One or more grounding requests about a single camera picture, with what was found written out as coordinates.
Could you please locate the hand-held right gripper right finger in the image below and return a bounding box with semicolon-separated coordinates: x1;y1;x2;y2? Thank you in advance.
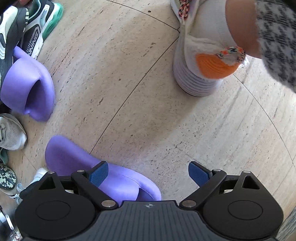
180;161;262;210

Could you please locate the person's right leg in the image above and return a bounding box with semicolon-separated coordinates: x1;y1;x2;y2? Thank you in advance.
225;0;296;94

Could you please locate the light grey mesh sneaker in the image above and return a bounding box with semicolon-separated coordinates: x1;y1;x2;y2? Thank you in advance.
0;113;27;151

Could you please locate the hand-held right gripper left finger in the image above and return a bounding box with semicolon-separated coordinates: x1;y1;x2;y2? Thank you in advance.
37;161;117;210

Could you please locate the person's right white sneaker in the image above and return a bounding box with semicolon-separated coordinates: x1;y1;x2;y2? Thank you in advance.
170;0;250;98

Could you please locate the purple slide slipper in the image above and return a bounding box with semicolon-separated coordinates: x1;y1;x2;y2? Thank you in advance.
45;135;162;202
0;46;55;122

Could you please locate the white navy sneaker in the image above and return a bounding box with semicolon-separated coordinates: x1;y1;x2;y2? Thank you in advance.
0;5;30;93

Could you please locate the black camouflage-sole sneaker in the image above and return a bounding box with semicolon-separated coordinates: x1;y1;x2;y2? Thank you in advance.
0;163;17;191
15;167;50;205

